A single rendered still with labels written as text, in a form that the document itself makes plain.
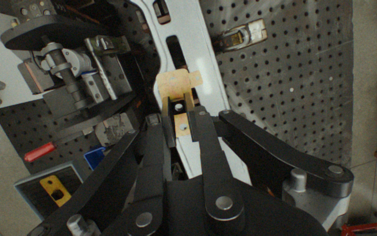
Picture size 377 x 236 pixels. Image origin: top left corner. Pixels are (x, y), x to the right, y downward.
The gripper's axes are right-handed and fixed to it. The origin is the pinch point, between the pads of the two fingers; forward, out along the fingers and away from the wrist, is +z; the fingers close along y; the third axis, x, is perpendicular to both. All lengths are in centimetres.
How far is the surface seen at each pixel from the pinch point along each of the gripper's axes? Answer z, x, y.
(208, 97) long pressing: 30.6, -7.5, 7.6
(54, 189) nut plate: 13.2, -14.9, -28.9
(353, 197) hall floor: 124, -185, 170
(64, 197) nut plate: 13.1, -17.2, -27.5
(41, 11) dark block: 19.6, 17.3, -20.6
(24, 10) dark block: 19.9, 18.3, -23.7
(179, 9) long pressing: 31.7, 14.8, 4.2
